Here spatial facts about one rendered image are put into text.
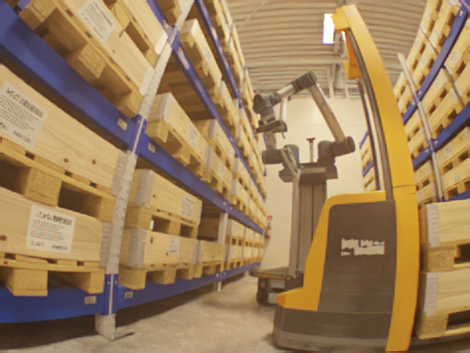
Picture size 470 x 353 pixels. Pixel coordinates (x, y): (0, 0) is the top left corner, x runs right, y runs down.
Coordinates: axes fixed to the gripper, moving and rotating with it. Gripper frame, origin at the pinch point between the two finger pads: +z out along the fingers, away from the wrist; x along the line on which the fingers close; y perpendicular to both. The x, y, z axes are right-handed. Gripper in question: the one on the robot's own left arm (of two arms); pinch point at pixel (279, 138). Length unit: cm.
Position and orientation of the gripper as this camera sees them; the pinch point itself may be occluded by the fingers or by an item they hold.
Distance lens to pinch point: 177.4
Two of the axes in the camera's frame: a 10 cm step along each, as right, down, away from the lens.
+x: 8.2, -3.6, -4.4
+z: 3.9, 9.2, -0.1
